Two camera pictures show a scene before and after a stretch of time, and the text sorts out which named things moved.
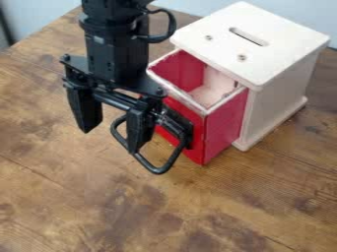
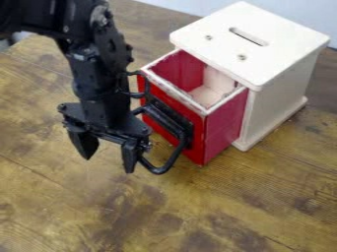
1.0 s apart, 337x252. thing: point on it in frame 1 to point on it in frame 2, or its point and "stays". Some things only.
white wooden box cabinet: (265, 51) stays
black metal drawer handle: (183, 125) stays
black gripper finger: (141, 124) to (131, 149)
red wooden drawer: (210, 98) stays
